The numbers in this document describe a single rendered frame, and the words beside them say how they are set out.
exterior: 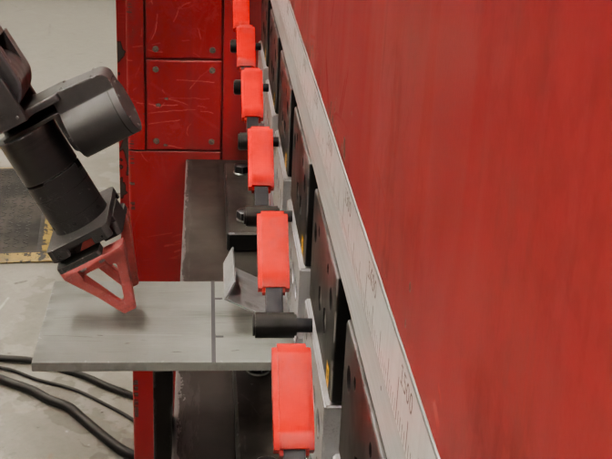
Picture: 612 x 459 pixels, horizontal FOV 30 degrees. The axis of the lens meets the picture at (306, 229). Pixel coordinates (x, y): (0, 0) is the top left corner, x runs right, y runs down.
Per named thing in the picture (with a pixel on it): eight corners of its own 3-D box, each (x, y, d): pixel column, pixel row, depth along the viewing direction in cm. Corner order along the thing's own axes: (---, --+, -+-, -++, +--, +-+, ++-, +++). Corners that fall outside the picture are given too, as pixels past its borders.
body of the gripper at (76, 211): (122, 199, 117) (86, 139, 114) (116, 239, 108) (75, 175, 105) (67, 227, 118) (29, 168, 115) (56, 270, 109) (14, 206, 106)
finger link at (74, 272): (161, 274, 118) (116, 199, 114) (159, 305, 111) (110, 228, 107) (104, 302, 118) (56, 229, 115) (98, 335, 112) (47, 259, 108)
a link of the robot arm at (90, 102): (-23, 63, 110) (-40, 85, 102) (82, 8, 109) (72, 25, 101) (43, 167, 115) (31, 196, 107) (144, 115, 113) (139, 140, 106)
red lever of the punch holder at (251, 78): (237, 64, 119) (238, 144, 114) (277, 65, 119) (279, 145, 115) (237, 74, 120) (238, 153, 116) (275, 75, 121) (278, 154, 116)
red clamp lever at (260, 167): (243, 121, 100) (244, 219, 96) (290, 122, 101) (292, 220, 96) (242, 132, 102) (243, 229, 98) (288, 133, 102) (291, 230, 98)
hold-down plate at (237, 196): (223, 178, 191) (224, 162, 190) (256, 179, 192) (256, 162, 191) (227, 251, 164) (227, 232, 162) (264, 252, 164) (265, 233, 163)
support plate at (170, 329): (55, 289, 124) (54, 280, 124) (295, 289, 127) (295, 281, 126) (31, 372, 108) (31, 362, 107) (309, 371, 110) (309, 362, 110)
